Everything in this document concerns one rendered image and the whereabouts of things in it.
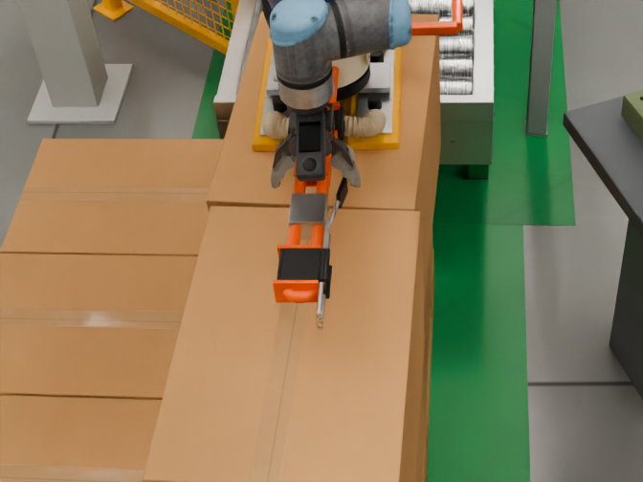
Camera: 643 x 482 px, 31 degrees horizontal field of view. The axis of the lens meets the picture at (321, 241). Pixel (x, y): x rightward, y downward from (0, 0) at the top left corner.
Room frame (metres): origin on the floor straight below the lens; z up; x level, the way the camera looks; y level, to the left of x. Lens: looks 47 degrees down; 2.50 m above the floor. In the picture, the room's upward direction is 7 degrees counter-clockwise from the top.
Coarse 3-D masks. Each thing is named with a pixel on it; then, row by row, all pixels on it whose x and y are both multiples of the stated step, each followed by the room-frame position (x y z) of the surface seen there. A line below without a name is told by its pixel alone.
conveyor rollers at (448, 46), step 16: (416, 0) 2.72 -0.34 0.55; (432, 0) 2.71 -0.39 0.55; (448, 0) 2.70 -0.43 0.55; (464, 0) 2.69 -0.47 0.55; (464, 32) 2.58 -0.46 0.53; (448, 48) 2.51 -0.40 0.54; (464, 48) 2.50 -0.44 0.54; (448, 64) 2.43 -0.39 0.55; (464, 64) 2.42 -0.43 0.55; (448, 80) 2.36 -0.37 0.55; (464, 80) 2.35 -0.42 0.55
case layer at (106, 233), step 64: (64, 192) 2.11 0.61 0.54; (128, 192) 2.09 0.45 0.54; (192, 192) 2.06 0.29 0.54; (0, 256) 1.92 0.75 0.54; (64, 256) 1.90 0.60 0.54; (128, 256) 1.87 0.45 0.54; (192, 256) 1.85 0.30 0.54; (0, 320) 1.72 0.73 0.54; (64, 320) 1.70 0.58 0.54; (128, 320) 1.68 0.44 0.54; (0, 384) 1.55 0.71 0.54; (64, 384) 1.52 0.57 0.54; (128, 384) 1.50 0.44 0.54; (0, 448) 1.38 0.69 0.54; (64, 448) 1.37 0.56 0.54; (128, 448) 1.35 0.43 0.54
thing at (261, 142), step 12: (264, 72) 1.95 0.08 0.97; (264, 84) 1.91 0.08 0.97; (264, 96) 1.88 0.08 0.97; (276, 96) 1.87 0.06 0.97; (264, 108) 1.83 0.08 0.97; (276, 108) 1.81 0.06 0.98; (288, 108) 1.82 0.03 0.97; (252, 144) 1.74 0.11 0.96; (264, 144) 1.73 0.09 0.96; (276, 144) 1.73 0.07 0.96
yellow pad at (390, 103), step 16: (400, 48) 1.98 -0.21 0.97; (400, 64) 1.93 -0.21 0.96; (400, 80) 1.88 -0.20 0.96; (352, 96) 1.84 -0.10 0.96; (368, 96) 1.80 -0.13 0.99; (384, 96) 1.83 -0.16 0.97; (400, 96) 1.83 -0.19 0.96; (352, 112) 1.79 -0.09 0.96; (384, 112) 1.78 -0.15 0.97; (384, 128) 1.73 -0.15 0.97; (352, 144) 1.70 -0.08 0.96; (368, 144) 1.70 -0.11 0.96; (384, 144) 1.69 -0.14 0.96
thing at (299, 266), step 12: (288, 252) 1.31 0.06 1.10; (300, 252) 1.31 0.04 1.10; (312, 252) 1.30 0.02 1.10; (288, 264) 1.29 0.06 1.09; (300, 264) 1.28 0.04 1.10; (312, 264) 1.28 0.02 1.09; (288, 276) 1.26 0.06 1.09; (300, 276) 1.26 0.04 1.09; (312, 276) 1.25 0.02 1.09; (276, 288) 1.25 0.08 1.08; (288, 288) 1.25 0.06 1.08; (300, 288) 1.24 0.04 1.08; (312, 288) 1.24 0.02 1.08; (276, 300) 1.25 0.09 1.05; (288, 300) 1.25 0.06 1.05; (312, 300) 1.24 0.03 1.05
